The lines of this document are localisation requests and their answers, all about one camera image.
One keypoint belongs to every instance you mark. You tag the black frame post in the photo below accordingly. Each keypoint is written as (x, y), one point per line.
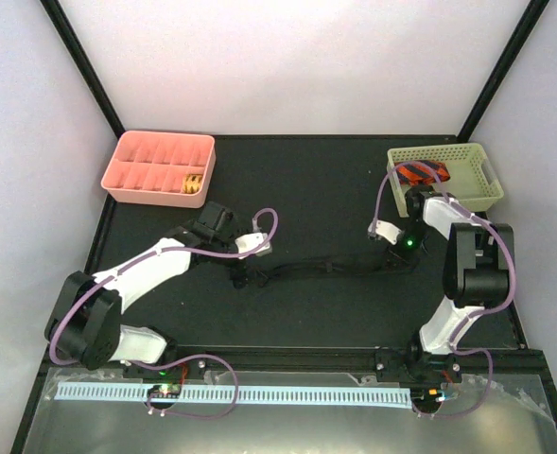
(78, 54)
(521, 33)

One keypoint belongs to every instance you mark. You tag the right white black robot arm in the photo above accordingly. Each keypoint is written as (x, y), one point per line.
(478, 274)

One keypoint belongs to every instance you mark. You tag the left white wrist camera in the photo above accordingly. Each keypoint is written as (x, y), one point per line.
(253, 244)

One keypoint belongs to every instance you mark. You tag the left black frame post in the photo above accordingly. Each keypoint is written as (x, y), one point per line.
(78, 54)

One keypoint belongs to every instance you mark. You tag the right black frame post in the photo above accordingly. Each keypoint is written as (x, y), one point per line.
(521, 33)

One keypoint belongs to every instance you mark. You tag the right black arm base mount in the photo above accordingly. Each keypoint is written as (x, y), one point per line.
(395, 366)

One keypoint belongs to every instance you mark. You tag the black necktie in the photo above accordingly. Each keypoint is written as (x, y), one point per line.
(337, 266)

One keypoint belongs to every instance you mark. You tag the yellow black rolled tie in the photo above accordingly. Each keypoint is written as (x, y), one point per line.
(192, 183)

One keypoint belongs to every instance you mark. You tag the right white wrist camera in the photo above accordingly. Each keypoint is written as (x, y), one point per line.
(383, 230)

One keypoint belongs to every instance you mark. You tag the green perforated plastic basket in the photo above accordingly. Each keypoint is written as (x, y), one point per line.
(473, 181)

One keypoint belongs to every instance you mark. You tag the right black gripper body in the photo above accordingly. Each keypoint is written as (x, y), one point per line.
(419, 233)

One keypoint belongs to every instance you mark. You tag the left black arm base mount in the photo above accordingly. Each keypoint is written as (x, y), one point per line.
(160, 371)

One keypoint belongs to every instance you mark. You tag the pink compartment organizer box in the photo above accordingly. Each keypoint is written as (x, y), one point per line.
(147, 167)

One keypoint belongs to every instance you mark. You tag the light blue slotted cable duct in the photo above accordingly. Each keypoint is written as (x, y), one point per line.
(241, 395)

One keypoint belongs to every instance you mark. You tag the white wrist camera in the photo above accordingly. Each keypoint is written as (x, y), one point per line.
(383, 230)
(253, 244)

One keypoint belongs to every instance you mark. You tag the clear acrylic sheet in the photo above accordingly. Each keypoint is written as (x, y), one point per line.
(508, 414)

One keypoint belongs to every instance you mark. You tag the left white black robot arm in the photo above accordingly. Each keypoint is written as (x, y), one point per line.
(86, 325)

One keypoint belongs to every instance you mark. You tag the orange navy striped tie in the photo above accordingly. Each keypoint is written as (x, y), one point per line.
(418, 173)

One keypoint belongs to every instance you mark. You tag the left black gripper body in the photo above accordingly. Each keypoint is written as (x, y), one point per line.
(234, 271)

